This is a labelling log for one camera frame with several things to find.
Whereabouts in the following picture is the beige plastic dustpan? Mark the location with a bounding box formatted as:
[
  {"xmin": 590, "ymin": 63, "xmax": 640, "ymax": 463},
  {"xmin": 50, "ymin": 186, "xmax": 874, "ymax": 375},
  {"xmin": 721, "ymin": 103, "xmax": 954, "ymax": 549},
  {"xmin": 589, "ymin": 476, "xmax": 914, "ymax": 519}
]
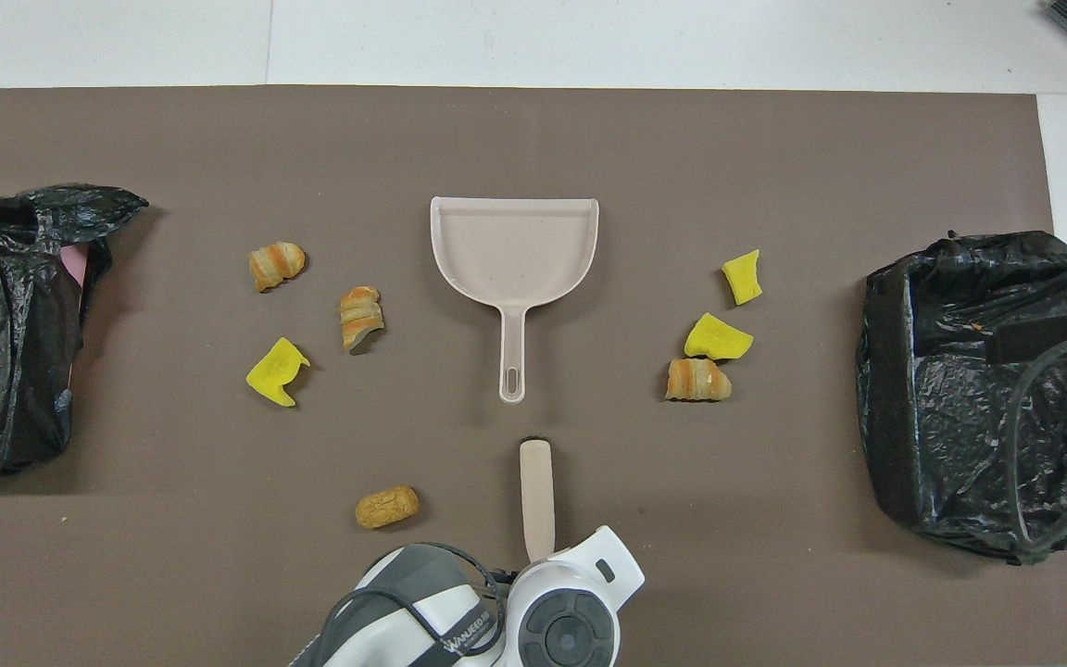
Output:
[{"xmin": 429, "ymin": 195, "xmax": 601, "ymax": 405}]

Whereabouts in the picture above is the beige hand brush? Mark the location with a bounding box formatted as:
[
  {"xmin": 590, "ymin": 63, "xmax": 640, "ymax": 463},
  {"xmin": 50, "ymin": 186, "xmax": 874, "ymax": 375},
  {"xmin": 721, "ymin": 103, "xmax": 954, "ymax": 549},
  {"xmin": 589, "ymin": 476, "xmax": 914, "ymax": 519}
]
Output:
[{"xmin": 518, "ymin": 435, "xmax": 558, "ymax": 563}]

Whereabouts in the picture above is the toy croissant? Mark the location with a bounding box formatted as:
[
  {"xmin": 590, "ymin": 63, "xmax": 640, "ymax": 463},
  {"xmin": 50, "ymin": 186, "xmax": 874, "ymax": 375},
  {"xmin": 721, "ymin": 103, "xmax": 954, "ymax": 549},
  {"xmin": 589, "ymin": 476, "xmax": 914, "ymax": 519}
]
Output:
[
  {"xmin": 339, "ymin": 285, "xmax": 386, "ymax": 353},
  {"xmin": 664, "ymin": 357, "xmax": 734, "ymax": 403},
  {"xmin": 248, "ymin": 241, "xmax": 308, "ymax": 294}
]

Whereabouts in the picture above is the yellow sponge piece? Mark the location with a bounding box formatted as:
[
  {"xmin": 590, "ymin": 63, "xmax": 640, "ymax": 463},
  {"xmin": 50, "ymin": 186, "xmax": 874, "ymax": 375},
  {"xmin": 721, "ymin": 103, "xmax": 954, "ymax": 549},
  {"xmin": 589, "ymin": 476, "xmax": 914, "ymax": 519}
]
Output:
[
  {"xmin": 246, "ymin": 336, "xmax": 312, "ymax": 409},
  {"xmin": 683, "ymin": 312, "xmax": 756, "ymax": 362},
  {"xmin": 721, "ymin": 248, "xmax": 764, "ymax": 307}
]

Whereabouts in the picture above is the brown toy bread roll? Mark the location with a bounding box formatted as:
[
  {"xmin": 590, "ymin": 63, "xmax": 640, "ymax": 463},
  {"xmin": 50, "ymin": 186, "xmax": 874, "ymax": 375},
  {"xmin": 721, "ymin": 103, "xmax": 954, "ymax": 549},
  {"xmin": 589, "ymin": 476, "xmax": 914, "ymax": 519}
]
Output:
[{"xmin": 355, "ymin": 485, "xmax": 421, "ymax": 531}]

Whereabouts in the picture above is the open bin with black liner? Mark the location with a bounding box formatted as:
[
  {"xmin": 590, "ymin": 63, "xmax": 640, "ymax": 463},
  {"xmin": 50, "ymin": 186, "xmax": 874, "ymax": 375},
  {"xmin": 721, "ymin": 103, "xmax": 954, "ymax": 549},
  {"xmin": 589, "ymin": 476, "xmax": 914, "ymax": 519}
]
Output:
[{"xmin": 856, "ymin": 230, "xmax": 1067, "ymax": 566}]

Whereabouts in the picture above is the brown table mat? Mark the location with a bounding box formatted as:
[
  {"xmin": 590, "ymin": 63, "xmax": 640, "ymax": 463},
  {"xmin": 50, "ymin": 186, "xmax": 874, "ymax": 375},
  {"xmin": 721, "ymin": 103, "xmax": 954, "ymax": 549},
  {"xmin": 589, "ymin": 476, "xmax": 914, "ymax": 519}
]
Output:
[{"xmin": 0, "ymin": 85, "xmax": 1067, "ymax": 667}]

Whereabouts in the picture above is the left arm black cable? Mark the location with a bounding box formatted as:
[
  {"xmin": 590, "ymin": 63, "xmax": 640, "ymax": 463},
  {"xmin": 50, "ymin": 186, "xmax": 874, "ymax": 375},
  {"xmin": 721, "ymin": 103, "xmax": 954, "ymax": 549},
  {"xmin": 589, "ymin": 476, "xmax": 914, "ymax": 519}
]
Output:
[{"xmin": 311, "ymin": 542, "xmax": 511, "ymax": 667}]

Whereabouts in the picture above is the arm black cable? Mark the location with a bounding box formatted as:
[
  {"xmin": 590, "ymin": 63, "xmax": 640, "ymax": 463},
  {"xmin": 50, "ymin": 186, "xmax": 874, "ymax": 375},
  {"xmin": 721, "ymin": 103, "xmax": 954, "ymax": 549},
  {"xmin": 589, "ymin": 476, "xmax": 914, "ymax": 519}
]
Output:
[
  {"xmin": 985, "ymin": 310, "xmax": 1067, "ymax": 561},
  {"xmin": 311, "ymin": 542, "xmax": 511, "ymax": 667}
]

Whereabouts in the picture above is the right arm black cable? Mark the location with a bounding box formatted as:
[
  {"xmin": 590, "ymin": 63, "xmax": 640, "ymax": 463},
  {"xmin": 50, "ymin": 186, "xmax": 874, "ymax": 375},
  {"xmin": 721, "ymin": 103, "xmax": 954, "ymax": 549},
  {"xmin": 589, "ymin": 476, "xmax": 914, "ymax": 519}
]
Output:
[{"xmin": 985, "ymin": 310, "xmax": 1067, "ymax": 561}]

